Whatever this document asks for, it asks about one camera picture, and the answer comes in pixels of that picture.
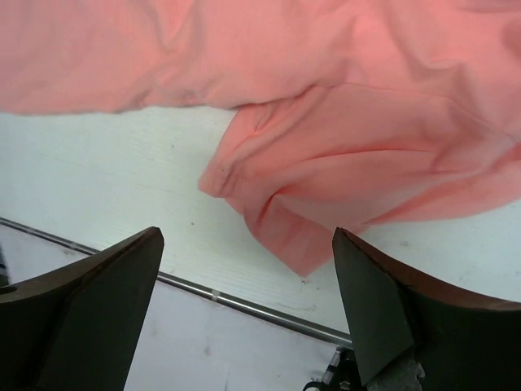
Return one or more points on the salmon pink t shirt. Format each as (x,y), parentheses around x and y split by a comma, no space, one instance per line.
(348,113)

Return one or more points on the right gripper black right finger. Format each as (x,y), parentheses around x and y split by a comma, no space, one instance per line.
(412,331)

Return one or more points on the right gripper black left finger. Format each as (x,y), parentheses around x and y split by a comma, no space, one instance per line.
(77,327)

